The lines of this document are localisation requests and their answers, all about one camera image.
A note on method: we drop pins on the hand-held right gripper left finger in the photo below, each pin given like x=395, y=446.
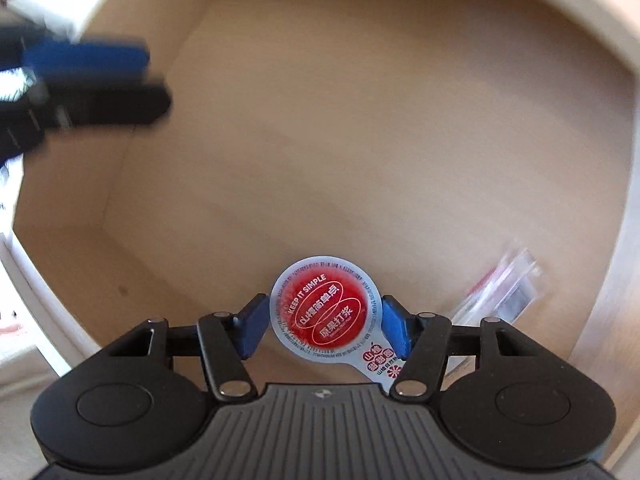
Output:
x=252, y=327

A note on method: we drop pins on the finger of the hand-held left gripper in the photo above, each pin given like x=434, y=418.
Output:
x=115, y=105
x=85, y=60

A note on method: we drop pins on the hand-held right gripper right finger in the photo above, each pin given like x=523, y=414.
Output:
x=397, y=327

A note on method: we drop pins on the red jelly cup with lid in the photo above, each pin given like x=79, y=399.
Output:
x=320, y=310

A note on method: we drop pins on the clear plastic packet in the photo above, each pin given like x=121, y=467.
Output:
x=500, y=290

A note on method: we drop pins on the wooden drawer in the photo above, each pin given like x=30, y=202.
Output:
x=350, y=135

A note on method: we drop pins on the white block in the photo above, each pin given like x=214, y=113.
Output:
x=55, y=7

